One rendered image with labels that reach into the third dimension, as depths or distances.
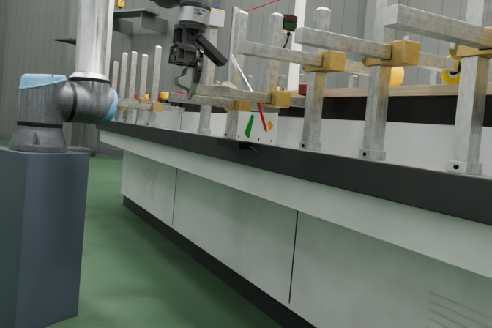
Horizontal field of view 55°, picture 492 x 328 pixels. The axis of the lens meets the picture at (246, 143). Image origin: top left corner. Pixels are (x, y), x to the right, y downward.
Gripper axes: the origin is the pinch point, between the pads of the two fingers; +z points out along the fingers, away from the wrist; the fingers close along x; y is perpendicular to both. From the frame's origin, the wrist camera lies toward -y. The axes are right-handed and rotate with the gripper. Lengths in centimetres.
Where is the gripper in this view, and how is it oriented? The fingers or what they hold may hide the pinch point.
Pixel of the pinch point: (192, 96)
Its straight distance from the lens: 141.3
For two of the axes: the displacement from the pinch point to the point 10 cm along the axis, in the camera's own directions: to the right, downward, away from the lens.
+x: 4.7, 0.8, -8.8
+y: -8.8, -1.0, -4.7
